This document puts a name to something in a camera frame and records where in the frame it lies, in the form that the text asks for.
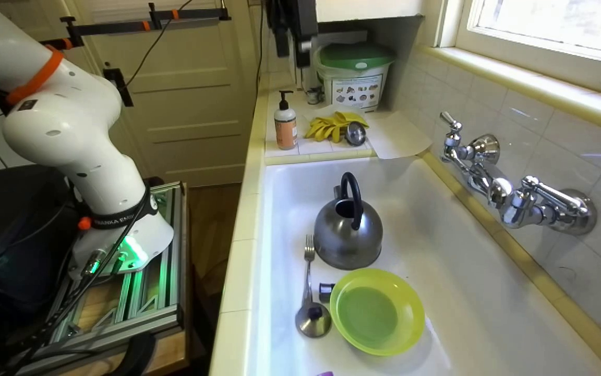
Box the orange soap pump bottle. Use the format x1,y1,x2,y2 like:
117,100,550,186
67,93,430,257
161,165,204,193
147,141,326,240
274,90,301,152

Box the yellow rubber gloves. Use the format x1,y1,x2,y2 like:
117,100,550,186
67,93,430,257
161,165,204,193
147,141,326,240
304,111,369,147

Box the grey metal kettle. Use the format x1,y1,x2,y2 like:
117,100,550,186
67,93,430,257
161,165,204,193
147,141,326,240
311,172,386,271

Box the round metal sink strainer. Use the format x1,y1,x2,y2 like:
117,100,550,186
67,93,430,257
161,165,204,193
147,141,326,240
342,122,369,148

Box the small black sink item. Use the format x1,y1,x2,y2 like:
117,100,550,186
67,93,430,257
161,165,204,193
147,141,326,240
318,281,336,305

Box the white bin with green lid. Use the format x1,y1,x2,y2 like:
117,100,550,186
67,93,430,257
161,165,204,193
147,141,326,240
315,42,396,114

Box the cream panelled door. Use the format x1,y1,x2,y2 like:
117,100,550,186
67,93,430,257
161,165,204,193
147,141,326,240
64,0,261,189

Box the green plastic bowl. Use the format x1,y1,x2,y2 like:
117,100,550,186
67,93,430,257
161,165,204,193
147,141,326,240
329,267,429,359

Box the white sink basin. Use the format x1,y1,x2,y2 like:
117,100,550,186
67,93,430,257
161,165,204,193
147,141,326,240
244,154,601,376

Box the black clamp bar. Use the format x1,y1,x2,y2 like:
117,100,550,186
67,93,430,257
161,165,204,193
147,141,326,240
41,2,234,108

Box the black box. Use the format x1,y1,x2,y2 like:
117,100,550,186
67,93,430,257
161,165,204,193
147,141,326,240
0,164,89,376

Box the window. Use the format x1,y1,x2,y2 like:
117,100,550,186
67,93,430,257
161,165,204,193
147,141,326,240
454,0,601,72

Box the small metal handled cup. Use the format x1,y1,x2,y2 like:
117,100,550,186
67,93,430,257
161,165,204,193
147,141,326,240
294,239,335,340

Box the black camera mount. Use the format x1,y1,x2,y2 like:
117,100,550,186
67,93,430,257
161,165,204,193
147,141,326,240
265,0,322,70

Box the aluminium frame base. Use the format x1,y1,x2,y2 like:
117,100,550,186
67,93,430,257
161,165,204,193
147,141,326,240
16,182,193,376

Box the black cable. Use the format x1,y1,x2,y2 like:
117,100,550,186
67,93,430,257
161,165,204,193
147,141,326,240
124,0,195,90

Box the chrome wall faucet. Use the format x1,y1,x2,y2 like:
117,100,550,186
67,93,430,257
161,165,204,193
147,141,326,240
439,108,601,239

